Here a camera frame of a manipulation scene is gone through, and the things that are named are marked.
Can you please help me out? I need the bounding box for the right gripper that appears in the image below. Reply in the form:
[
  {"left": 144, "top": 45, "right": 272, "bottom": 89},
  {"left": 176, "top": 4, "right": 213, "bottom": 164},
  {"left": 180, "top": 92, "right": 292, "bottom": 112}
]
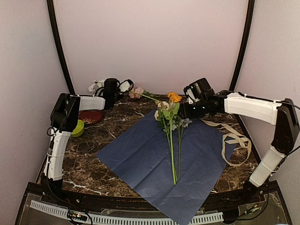
[{"left": 179, "top": 99, "right": 209, "bottom": 119}]

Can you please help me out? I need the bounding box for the orange fake flower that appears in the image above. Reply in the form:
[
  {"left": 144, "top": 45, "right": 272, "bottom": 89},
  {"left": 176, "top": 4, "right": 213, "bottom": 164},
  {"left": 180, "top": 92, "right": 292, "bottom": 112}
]
[{"left": 167, "top": 92, "right": 183, "bottom": 185}]

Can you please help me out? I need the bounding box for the pink fake flower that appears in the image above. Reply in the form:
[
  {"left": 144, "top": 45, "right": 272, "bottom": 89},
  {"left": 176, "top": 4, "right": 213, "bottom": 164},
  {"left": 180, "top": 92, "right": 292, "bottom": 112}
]
[{"left": 129, "top": 87, "right": 160, "bottom": 103}]

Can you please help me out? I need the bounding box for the blue wrapping paper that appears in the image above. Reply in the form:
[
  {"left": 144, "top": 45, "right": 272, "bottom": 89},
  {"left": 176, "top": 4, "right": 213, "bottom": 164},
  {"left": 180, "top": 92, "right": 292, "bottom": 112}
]
[{"left": 97, "top": 111, "right": 236, "bottom": 225}]

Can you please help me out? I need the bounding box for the light blue fake flower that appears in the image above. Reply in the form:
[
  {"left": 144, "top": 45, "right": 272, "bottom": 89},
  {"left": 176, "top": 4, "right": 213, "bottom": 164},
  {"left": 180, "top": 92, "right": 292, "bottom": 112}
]
[{"left": 175, "top": 116, "right": 192, "bottom": 176}]

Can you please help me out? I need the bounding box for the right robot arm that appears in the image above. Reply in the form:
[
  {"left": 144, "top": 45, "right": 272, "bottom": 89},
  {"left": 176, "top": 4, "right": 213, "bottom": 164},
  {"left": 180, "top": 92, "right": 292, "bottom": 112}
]
[{"left": 180, "top": 78, "right": 300, "bottom": 203}]

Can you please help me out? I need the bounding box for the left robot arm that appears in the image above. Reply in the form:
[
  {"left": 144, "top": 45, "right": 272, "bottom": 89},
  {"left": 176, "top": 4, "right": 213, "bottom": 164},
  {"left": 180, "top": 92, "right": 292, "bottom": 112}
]
[{"left": 44, "top": 78, "right": 126, "bottom": 181}]

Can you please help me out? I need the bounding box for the beige ribbon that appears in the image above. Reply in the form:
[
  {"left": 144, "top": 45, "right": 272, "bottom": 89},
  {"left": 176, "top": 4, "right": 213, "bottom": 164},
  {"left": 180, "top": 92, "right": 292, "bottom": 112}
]
[{"left": 201, "top": 119, "right": 252, "bottom": 167}]

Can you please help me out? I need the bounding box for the red decorated plate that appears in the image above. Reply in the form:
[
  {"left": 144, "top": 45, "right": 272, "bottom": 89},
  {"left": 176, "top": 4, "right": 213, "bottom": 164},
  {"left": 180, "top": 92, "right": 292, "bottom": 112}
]
[{"left": 79, "top": 110, "right": 104, "bottom": 125}]

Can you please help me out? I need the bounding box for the green bowl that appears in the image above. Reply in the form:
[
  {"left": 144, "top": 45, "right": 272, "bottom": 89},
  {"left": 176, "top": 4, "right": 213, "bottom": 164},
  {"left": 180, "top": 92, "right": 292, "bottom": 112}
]
[{"left": 71, "top": 120, "right": 84, "bottom": 137}]

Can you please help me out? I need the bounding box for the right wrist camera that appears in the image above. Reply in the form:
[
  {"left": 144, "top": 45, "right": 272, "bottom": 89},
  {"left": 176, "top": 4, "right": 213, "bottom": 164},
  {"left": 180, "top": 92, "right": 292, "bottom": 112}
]
[{"left": 183, "top": 86, "right": 199, "bottom": 104}]

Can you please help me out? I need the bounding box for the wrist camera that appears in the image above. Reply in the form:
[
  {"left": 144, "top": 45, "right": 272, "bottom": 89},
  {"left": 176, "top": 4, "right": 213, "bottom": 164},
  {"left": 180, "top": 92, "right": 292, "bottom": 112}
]
[
  {"left": 183, "top": 86, "right": 199, "bottom": 104},
  {"left": 119, "top": 79, "right": 134, "bottom": 93}
]

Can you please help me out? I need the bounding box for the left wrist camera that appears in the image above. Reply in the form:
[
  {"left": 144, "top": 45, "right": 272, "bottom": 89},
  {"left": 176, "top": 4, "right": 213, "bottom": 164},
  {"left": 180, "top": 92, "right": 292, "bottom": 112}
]
[{"left": 119, "top": 79, "right": 134, "bottom": 93}]

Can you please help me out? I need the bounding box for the right black frame post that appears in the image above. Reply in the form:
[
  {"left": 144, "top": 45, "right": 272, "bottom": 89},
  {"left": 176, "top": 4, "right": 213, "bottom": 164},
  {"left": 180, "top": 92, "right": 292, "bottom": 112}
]
[{"left": 229, "top": 0, "right": 255, "bottom": 91}]

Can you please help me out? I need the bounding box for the black frame post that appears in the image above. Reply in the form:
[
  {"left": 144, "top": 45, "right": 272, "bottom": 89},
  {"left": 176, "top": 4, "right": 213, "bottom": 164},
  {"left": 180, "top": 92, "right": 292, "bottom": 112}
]
[
  {"left": 46, "top": 0, "right": 75, "bottom": 94},
  {"left": 229, "top": 0, "right": 255, "bottom": 91}
]

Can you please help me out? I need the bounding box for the white cable duct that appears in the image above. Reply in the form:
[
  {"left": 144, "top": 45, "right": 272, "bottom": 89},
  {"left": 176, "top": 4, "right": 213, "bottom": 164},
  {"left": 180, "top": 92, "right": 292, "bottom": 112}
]
[{"left": 30, "top": 200, "right": 224, "bottom": 225}]

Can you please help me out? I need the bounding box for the black front rail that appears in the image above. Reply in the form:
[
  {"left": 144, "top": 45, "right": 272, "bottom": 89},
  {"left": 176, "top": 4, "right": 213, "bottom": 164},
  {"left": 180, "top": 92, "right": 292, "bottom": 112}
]
[{"left": 25, "top": 182, "right": 282, "bottom": 214}]

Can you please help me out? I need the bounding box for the left black frame post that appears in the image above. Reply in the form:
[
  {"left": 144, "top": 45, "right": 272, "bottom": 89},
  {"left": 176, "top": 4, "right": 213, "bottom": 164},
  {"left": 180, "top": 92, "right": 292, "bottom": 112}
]
[{"left": 46, "top": 0, "right": 75, "bottom": 94}]

